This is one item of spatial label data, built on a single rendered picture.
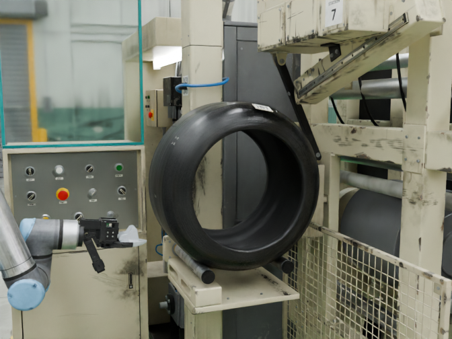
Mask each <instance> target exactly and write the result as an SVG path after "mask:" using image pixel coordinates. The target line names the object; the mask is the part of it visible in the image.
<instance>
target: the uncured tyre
mask: <svg viewBox="0 0 452 339"><path fill-rule="evenodd" d="M252 104H257V105H261V106H267V105H264V104H259V103H255V102H215V103H212V104H206V105H203V106H200V107H198V108H195V109H193V110H191V111H190V112H188V113H187V114H185V115H183V116H182V117H181V118H179V119H178V120H177V121H176V122H175V123H174V124H173V125H172V126H171V127H170V128H169V129H168V130H167V132H166V133H165V134H164V136H163V137H162V139H161V140H160V142H159V144H158V146H157V148H156V150H155V152H154V155H153V158H152V161H151V165H150V170H149V198H150V201H151V206H152V209H153V212H154V214H155V217H156V219H157V220H158V222H159V224H160V225H161V227H162V229H163V230H164V231H165V232H166V233H167V235H168V236H169V237H170V238H171V239H172V240H173V241H174V242H175V243H176V244H177V245H178V246H179V247H180V248H181V249H182V250H183V251H184V252H186V253H187V254H188V255H189V256H190V257H192V258H193V259H195V260H196V261H198V262H200V263H202V264H204V265H207V266H210V267H212V268H217V269H220V270H232V271H241V270H251V269H255V268H259V267H261V266H265V265H267V264H269V263H271V262H273V261H275V260H277V259H278V258H280V257H281V256H283V255H284V254H285V253H287V252H288V251H289V250H290V249H291V248H292V247H293V246H294V245H295V244H296V243H297V242H298V241H299V239H300V238H301V237H302V235H303V234H304V233H305V231H306V229H307V228H308V226H309V224H310V222H311V220H312V217H313V214H314V212H315V208H316V206H317V200H318V196H319V168H318V164H317V159H316V156H315V153H314V151H313V148H312V146H311V143H310V142H309V140H308V138H307V137H306V136H305V134H304V132H303V131H302V130H301V129H300V128H299V127H298V126H297V125H296V124H295V123H294V122H293V121H292V120H291V119H290V118H288V117H287V116H285V115H284V114H283V113H282V112H279V111H278V110H276V109H274V108H272V107H270V106H268V107H269V108H270V109H271V110H272V111H273V112H269V111H265V110H259V109H256V108H255V107H254V106H253V105H252ZM174 126H176V127H174ZM238 131H242V132H244V133H245V134H247V135H248V136H249V137H250V138H252V139H253V140H254V142H255V143H256V144H257V146H258V147H259V148H260V150H261V152H262V154H263V156H264V160H265V163H266V172H267V179H266V187H265V191H264V194H263V196H262V199H261V201H260V203H259V204H258V206H257V207H256V209H255V210H254V211H253V212H252V214H251V215H250V216H248V217H247V218H246V219H244V220H243V221H242V222H240V223H238V224H236V225H234V226H232V227H228V228H224V229H206V228H203V227H201V225H200V223H199V222H198V219H197V217H196V213H195V211H194V205H193V200H192V188H193V183H194V177H195V174H196V171H197V169H198V166H199V164H200V162H201V161H202V158H203V157H204V156H205V155H206V153H207V152H208V151H209V149H210V148H211V147H212V146H213V145H214V144H216V143H217V142H218V141H220V140H221V139H222V138H224V137H226V136H228V135H230V134H232V133H236V132H238ZM176 135H179V136H180V138H179V139H178V141H177V143H176V144H175V146H174V147H173V146H171V143H172V141H173V140H174V138H175V137H176ZM154 192H156V199H157V200H155V197H154Z"/></svg>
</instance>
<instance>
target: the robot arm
mask: <svg viewBox="0 0 452 339"><path fill-rule="evenodd" d="M118 226H119V223H117V220H116V218H107V217H99V219H85V218H81V217H80V222H79V224H78V221H77V220H64V219H63V220H59V219H36V218H33V219H23V220H22V221H21V223H20V228H19V227H18V226H17V223H16V221H15V218H14V216H13V214H12V212H11V209H10V207H9V205H8V203H7V201H6V199H5V196H4V194H3V192H2V190H1V187H0V271H1V274H2V278H3V280H4V283H5V285H6V287H7V289H8V292H7V299H8V301H9V304H10V305H11V306H12V307H13V308H15V309H17V310H20V311H29V310H32V309H34V308H36V307H37V306H39V304H41V302H42V300H43V299H44V297H45V293H46V292H47V291H48V289H49V286H50V272H51V264H52V251H53V250H76V247H82V244H83V242H84V244H85V246H86V249H87V251H88V253H89V256H90V258H91V261H92V266H93V269H94V270H95V271H96V272H97V273H98V274H99V273H101V272H103V271H105V268H104V267H105V265H104V262H103V261H102V259H100V257H99V254H98V252H97V250H96V247H95V246H94V243H93V241H92V238H93V240H94V242H95V244H96V246H97V247H98V248H99V247H101V248H132V247H137V246H141V245H143V244H144V243H147V240H145V239H139V236H138V231H137V229H136V228H135V226H134V225H129V226H128V228H127V230H126V231H120V232H118V231H119V227H118Z"/></svg>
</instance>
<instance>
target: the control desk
mask: <svg viewBox="0 0 452 339"><path fill-rule="evenodd" d="M2 154H3V177H4V190H5V199H6V201H7V203H8V205H9V207H10V209H11V212H12V214H13V216H14V218H15V221H16V223H17V226H18V227H19V228H20V223H21V221H22V220H23V219H33V218H36V219H59V220H63V219H64V220H77V221H78V224H79V222H80V217H81V218H85V219H99V217H107V218H116V220H117V223H119V226H118V227H119V231H118V232H120V231H126V230H127V228H128V226H129V225H134V226H135V228H136V229H137V231H138V236H139V239H145V240H147V232H146V230H147V210H146V177H145V146H143V145H114V146H88V147H40V148H15V149H3V150H2ZM92 241H93V243H94V246H95V247H96V250H97V252H98V254H99V257H100V259H102V261H103V262H104V265H105V267H104V268H105V271H103V272H101V273H99V274H98V273H97V272H96V271H95V270H94V269H93V266H92V261H91V258H90V256H89V253H88V251H87V249H86V246H85V244H84V242H83V244H82V247H76V250H53V251H52V264H51V272H50V286H49V289H48V291H47V292H46V293H45V297H44V299H43V300H42V302H41V304H39V306H37V307H36V308H34V309H32V310H29V311H20V310H17V309H15V308H13V307H12V306H11V320H12V332H13V339H149V316H148V282H147V243H144V244H143V245H141V246H137V247H132V248H101V247H99V248H98V247H97V246H96V244H95V242H94V240H93V238H92Z"/></svg>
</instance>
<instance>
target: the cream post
mask: <svg viewBox="0 0 452 339"><path fill-rule="evenodd" d="M181 35H182V38H181V40H182V57H181V59H182V83H183V76H186V75H188V84H208V83H219V82H222V0H181ZM215 102H222V85H218V86H212V87H189V88H188V96H183V89H182V116H183V115H185V114H187V113H188V112H190V111H191V110H193V109H195V108H198V107H200V106H203V105H206V104H212V103H215ZM192 200H193V205H194V211H195V213H196V217H197V219H198V222H199V223H200V225H201V227H203V228H206V229H222V228H223V139H221V140H220V141H218V142H217V143H216V144H214V145H213V146H212V147H211V148H210V149H209V151H208V152H207V153H206V155H205V156H204V157H203V158H202V161H201V162H200V164H199V166H198V169H197V171H196V174H195V177H194V183H193V188H192ZM184 339H223V310H220V311H212V312H207V313H198V314H195V313H194V312H193V310H192V309H191V307H190V306H189V304H187V302H186V301H185V300H184Z"/></svg>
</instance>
